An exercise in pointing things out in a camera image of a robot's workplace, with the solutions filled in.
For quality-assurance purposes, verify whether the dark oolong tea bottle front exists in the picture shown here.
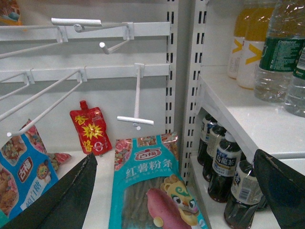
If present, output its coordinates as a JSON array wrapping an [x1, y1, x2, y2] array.
[[224, 160, 263, 229]]

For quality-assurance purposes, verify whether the white side shelf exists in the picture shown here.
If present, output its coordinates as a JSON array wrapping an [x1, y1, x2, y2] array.
[[196, 66, 305, 174]]

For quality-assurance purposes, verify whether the white peg hook with tag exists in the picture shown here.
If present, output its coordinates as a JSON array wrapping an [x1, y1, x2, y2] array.
[[117, 63, 154, 131]]

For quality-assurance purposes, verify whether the blue noodle bag left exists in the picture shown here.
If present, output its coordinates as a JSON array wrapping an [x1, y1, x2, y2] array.
[[0, 126, 71, 219]]

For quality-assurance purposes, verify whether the dark oolong tea bottle middle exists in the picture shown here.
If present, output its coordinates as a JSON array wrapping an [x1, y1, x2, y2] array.
[[208, 132, 242, 203]]

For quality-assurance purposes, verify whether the white lower rail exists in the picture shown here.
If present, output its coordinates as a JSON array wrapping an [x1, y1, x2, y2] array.
[[0, 63, 170, 84]]

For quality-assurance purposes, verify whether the teal sweet potato noodle bag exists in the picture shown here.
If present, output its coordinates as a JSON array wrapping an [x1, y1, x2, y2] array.
[[109, 132, 207, 229]]

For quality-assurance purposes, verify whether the white upper peg hook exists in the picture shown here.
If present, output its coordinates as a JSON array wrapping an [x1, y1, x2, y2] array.
[[51, 18, 134, 54]]

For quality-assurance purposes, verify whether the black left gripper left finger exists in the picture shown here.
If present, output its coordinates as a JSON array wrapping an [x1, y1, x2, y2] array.
[[2, 154, 98, 229]]

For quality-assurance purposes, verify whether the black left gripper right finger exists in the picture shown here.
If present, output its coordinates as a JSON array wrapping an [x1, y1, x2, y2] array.
[[253, 149, 305, 229]]

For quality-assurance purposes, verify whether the orange vitamin drink bottle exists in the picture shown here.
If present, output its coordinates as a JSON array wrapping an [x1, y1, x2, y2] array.
[[227, 0, 249, 79], [236, 3, 275, 90]]

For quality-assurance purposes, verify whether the dark oolong tea bottle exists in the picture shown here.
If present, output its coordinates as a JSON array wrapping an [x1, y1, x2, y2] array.
[[208, 132, 242, 203], [224, 160, 263, 229]]

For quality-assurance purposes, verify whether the white rail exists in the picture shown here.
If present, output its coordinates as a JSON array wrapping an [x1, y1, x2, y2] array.
[[0, 63, 170, 84], [0, 22, 171, 42]]

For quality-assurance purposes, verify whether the dark tea bottle rear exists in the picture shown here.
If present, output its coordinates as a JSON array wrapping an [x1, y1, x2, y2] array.
[[197, 114, 217, 166]]

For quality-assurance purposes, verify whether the water bottle on shelf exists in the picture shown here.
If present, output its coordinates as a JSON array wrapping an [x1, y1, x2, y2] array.
[[254, 0, 305, 103]]

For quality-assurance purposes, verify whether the white long peg hook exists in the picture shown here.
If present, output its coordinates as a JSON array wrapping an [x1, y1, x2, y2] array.
[[0, 69, 87, 138]]

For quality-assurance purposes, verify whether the white slotted upright post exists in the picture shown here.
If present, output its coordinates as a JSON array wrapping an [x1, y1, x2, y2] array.
[[165, 0, 208, 180]]

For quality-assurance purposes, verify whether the red sauce pouch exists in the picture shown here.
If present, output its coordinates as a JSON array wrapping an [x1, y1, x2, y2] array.
[[70, 100, 112, 156]]

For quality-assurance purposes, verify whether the water bottle right edge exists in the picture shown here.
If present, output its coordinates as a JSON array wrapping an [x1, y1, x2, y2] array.
[[284, 47, 305, 118]]

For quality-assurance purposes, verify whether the white upper rail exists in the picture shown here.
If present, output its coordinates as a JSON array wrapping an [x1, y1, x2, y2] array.
[[0, 22, 171, 42]]

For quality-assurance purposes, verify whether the orange vitamin drink bottle rear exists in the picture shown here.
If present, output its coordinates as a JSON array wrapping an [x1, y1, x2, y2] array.
[[227, 0, 249, 79]]

